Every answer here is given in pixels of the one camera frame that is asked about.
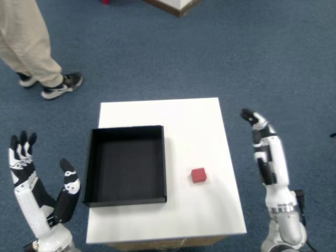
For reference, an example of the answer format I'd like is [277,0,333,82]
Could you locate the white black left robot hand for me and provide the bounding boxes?
[9,130,81,250]

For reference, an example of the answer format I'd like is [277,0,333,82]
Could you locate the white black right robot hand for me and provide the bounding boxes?
[240,108,299,211]

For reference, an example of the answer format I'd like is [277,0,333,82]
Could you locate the red cube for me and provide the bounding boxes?
[191,167,208,184]

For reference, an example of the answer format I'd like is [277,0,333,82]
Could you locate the black open box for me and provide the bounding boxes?
[82,125,168,208]

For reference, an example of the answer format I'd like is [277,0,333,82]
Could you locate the white table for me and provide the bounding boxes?
[86,97,248,249]

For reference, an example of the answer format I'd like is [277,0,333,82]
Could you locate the black white sneaker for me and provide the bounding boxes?
[40,72,84,100]
[16,72,38,88]

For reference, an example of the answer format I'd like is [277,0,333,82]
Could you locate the clear round container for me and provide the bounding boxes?
[154,237,188,250]

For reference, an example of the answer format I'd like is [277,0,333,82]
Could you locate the beige trousers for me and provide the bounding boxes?
[0,0,64,88]

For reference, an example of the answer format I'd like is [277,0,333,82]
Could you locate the white platform with wooden base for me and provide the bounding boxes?
[143,0,196,18]

